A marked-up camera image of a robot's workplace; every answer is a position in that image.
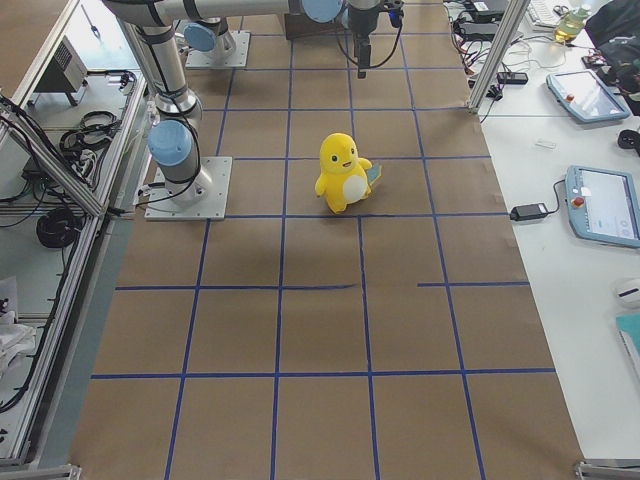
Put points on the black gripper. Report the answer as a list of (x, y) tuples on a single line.
[(361, 21)]

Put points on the dark brown wooden drawer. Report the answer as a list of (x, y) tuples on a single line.
[(296, 26)]

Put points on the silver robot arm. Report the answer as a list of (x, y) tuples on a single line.
[(152, 23)]

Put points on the yellow plush toy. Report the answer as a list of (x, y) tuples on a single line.
[(345, 177)]

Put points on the yellow liquid bottle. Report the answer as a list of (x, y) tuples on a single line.
[(571, 24)]

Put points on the black power brick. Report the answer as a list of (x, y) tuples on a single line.
[(528, 212)]

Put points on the far teach pendant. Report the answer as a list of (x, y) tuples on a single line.
[(585, 97)]

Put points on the teach pendant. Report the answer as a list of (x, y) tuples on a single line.
[(585, 97), (603, 206)]

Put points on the near teach pendant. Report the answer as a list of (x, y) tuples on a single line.
[(603, 206)]

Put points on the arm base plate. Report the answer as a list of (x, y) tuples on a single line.
[(208, 51), (205, 198)]

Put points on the aluminium frame post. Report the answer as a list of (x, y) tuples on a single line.
[(514, 13)]

